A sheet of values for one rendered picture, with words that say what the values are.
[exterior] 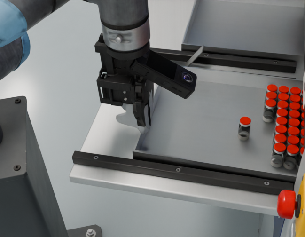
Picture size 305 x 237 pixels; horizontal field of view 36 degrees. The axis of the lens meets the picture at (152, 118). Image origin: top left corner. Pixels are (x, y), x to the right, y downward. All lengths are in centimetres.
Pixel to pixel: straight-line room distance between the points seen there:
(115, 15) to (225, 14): 60
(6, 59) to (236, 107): 49
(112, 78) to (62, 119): 150
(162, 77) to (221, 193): 23
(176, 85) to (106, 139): 22
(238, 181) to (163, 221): 104
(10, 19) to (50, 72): 192
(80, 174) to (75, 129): 134
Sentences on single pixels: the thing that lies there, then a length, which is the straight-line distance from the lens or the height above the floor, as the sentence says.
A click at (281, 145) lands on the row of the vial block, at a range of 85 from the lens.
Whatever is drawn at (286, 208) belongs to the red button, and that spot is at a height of 101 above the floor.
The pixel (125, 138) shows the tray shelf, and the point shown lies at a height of 88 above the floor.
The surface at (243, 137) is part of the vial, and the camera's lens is 90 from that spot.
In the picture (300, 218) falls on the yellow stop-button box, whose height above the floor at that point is 101.
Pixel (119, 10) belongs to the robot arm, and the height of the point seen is 119.
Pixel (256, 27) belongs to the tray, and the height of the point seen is 88.
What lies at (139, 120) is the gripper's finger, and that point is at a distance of 81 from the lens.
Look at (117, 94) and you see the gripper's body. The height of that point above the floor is 102.
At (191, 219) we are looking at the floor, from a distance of 185.
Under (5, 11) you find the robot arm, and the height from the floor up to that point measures 123.
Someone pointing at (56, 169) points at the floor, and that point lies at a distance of 206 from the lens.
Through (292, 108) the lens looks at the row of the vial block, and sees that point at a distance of 93.
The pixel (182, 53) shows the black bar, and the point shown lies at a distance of 108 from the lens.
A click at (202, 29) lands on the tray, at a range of 119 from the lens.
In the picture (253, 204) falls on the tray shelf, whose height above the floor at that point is 88.
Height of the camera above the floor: 155
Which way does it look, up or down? 45 degrees down
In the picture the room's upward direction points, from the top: 4 degrees counter-clockwise
